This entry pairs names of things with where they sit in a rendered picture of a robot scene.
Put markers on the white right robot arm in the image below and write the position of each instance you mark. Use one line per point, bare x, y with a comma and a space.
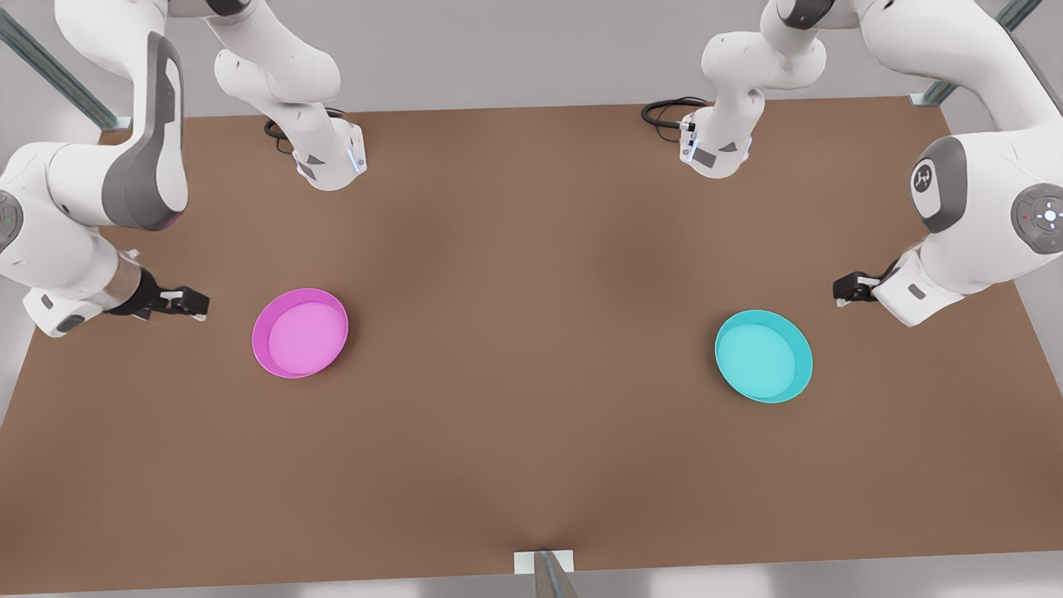
75, 241

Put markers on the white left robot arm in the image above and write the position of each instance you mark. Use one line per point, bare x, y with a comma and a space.
980, 191

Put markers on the pink plate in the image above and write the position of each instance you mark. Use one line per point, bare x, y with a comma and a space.
301, 334

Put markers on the blue plate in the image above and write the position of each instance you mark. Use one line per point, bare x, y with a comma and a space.
762, 357

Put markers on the silver frame post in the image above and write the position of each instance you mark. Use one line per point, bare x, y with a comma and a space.
548, 573
58, 79
972, 58

